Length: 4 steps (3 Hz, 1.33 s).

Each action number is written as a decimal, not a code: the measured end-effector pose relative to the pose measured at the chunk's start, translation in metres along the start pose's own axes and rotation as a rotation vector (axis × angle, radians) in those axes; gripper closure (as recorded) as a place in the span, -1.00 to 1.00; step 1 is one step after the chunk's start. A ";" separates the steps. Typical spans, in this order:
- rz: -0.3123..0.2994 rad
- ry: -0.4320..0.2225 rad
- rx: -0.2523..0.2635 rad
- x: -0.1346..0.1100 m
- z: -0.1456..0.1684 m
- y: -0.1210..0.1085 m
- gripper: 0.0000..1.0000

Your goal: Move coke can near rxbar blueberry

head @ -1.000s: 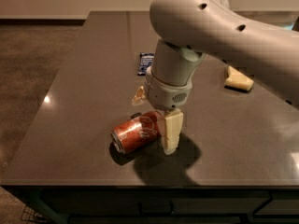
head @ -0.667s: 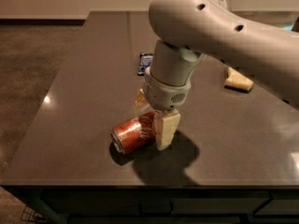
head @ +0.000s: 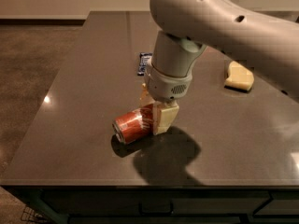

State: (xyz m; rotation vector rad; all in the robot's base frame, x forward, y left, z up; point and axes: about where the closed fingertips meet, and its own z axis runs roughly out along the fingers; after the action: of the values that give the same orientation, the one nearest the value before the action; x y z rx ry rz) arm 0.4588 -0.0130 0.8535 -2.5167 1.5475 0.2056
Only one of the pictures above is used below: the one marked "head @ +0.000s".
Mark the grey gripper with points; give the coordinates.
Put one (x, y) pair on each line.
(165, 86)

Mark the dark cabinet drawer front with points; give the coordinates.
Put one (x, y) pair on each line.
(96, 203)

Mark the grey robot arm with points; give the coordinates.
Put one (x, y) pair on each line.
(267, 45)

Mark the blue rxbar blueberry bar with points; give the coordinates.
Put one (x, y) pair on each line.
(143, 61)

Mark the red coke can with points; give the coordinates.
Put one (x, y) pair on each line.
(134, 124)

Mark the yellow sponge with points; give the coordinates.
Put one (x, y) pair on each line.
(239, 77)

